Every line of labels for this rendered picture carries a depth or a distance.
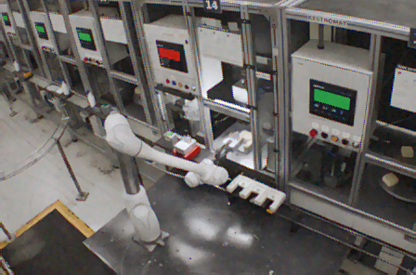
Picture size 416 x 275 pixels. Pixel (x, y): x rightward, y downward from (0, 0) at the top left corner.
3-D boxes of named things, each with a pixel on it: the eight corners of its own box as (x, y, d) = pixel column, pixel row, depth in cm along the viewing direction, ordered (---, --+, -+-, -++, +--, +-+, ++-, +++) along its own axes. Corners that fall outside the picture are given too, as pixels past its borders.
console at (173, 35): (152, 85, 259) (139, 25, 233) (179, 68, 276) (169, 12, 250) (196, 98, 234) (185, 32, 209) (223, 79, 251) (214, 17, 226)
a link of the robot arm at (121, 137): (145, 143, 189) (138, 131, 200) (117, 130, 178) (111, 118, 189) (132, 162, 191) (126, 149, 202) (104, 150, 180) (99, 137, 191)
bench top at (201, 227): (84, 245, 232) (82, 242, 229) (183, 163, 295) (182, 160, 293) (264, 383, 144) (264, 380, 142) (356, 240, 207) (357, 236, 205)
